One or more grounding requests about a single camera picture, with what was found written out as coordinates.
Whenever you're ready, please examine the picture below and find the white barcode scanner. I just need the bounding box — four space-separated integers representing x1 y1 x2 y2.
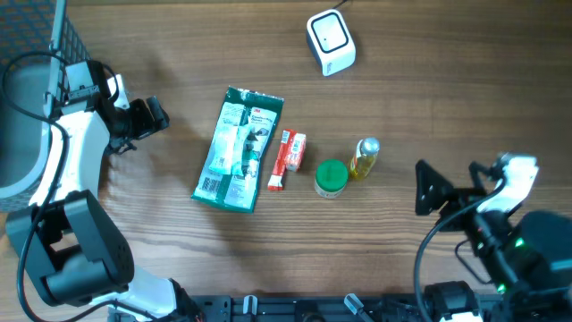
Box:
306 9 357 77

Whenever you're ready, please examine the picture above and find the green lid jar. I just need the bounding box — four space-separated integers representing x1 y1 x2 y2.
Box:
315 159 349 199

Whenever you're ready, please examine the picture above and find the red tissue pack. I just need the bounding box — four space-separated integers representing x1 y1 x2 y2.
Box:
285 133 307 172

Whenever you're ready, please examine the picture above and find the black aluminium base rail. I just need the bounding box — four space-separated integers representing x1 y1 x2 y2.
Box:
107 293 507 322

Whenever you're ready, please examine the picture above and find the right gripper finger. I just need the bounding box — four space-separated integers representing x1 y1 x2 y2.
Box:
468 161 490 190
415 159 454 216

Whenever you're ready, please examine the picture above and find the left camera cable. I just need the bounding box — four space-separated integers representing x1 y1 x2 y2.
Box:
0 50 122 322

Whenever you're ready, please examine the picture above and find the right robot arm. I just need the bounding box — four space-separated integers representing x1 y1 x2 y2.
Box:
413 154 571 321

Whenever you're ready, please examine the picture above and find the red white snack packet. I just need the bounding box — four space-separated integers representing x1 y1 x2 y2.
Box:
267 129 297 191

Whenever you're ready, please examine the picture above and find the grey plastic mesh basket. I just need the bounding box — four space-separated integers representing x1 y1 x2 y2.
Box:
1 0 89 213

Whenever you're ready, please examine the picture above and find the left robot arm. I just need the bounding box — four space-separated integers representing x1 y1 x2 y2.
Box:
6 60 204 321

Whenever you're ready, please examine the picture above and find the green foil packet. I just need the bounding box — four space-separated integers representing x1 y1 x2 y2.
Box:
191 87 284 213

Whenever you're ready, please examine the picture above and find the yellow oil bottle silver cap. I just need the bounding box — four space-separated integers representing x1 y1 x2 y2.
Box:
349 137 381 180

